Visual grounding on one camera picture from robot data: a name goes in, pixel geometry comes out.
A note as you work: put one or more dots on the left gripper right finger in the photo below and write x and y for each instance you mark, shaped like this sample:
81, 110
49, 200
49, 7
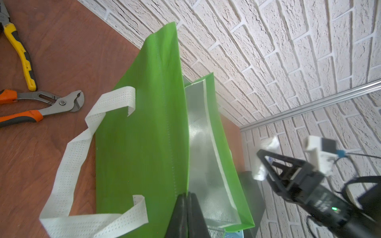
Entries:
197, 227

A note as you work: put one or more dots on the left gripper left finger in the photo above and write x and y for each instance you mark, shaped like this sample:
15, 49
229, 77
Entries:
178, 225

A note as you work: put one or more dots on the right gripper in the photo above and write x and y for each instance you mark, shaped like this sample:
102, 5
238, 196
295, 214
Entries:
300, 184

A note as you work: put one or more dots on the white ice pack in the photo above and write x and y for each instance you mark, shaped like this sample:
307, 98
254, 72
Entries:
259, 170

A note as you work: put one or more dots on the green insulated delivery bag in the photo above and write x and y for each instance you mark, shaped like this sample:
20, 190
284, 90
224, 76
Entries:
149, 140

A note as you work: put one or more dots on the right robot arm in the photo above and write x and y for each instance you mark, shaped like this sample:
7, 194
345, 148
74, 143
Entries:
359, 226

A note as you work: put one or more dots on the light blue plastic basket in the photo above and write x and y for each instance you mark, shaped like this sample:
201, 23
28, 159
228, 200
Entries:
238, 234

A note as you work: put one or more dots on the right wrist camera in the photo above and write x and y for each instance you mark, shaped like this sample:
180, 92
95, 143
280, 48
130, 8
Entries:
323, 153

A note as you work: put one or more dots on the yellow handled pliers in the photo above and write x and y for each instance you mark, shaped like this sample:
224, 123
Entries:
11, 33

